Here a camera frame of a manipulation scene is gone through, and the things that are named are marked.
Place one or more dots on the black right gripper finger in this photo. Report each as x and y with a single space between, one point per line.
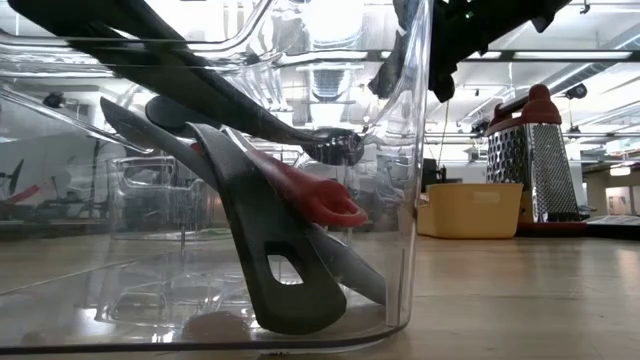
395 60
442 80

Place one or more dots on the long black turner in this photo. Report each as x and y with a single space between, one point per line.
200 85

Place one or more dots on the black round hanging fixture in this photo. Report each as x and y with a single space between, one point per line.
577 91

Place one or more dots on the tan plastic basket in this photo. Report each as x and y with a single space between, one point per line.
470 210

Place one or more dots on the clear plastic bin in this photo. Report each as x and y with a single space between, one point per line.
155 200
150 300

